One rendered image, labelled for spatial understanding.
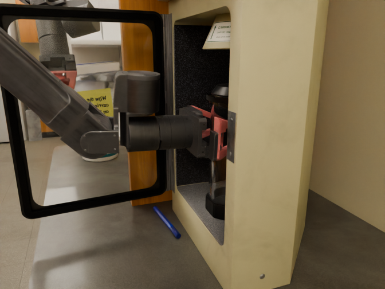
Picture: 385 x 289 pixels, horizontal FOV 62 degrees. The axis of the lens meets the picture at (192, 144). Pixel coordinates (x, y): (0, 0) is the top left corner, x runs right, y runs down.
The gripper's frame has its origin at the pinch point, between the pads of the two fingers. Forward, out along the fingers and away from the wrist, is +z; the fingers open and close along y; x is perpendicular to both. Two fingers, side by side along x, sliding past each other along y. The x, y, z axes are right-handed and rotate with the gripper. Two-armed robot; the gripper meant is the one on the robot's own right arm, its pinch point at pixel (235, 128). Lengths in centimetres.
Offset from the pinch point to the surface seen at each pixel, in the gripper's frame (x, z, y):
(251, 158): 0.7, -4.6, -13.9
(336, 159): 12.5, 36.5, 11.3
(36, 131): 1.9, -34.0, 13.1
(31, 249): 121, -61, 168
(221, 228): 16.3, -4.3, -5.7
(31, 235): 122, -62, 187
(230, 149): -0.3, -7.1, -12.2
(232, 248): 14.5, -6.4, -14.0
